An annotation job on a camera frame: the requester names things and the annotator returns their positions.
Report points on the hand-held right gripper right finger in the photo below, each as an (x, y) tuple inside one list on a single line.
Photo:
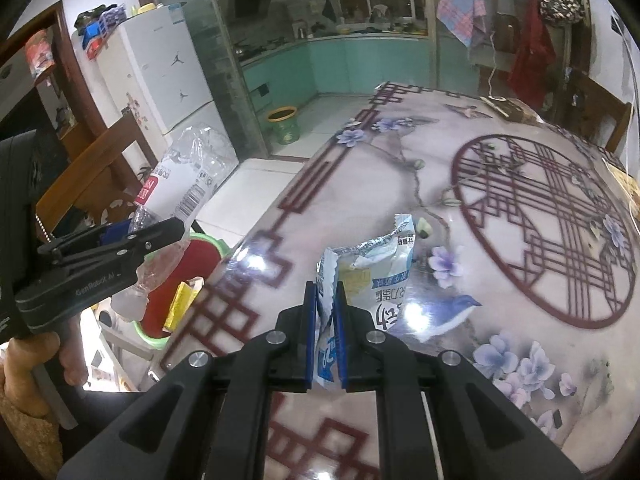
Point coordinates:
[(341, 330)]

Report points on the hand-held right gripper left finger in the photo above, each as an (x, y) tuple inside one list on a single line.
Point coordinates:
[(311, 330)]

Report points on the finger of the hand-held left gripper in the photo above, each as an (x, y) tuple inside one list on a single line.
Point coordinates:
[(116, 233), (130, 245)]

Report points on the blue white snack wrapper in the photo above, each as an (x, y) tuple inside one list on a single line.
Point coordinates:
[(370, 270)]

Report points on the green red plastic basin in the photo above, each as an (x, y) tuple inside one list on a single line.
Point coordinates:
[(205, 255)]

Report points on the clear bottle red label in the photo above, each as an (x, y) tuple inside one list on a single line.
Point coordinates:
[(175, 175)]

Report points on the brown shoulder bag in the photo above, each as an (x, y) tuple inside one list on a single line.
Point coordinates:
[(505, 30)]

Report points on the person's left hand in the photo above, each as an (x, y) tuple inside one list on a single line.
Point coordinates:
[(30, 355)]

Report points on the brown wooden chair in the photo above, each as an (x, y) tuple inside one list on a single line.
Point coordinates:
[(90, 170)]

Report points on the white refrigerator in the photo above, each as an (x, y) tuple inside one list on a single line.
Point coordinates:
[(160, 70)]

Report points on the green yellow-rimmed bucket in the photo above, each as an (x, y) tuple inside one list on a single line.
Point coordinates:
[(282, 127)]

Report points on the blue plastic basket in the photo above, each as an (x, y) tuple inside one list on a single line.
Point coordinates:
[(102, 27)]

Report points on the dark cloth pile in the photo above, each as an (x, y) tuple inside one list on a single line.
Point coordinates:
[(95, 12)]

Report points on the yellow plastic object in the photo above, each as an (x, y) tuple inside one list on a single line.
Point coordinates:
[(145, 8)]

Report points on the teal kitchen base cabinets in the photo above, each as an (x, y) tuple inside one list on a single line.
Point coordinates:
[(350, 65)]

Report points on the brown snack bag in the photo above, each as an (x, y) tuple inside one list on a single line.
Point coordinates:
[(512, 109)]

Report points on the yellow booklet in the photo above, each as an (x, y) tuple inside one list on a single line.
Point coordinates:
[(620, 172)]

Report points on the red hanging garment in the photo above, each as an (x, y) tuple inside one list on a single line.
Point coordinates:
[(530, 60)]

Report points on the dark wooden chair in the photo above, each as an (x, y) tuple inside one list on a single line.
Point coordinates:
[(600, 105)]

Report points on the pink blue plaid towel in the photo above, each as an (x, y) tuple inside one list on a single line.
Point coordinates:
[(460, 0)]

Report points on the red wall decoration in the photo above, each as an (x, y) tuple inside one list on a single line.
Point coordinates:
[(40, 55)]

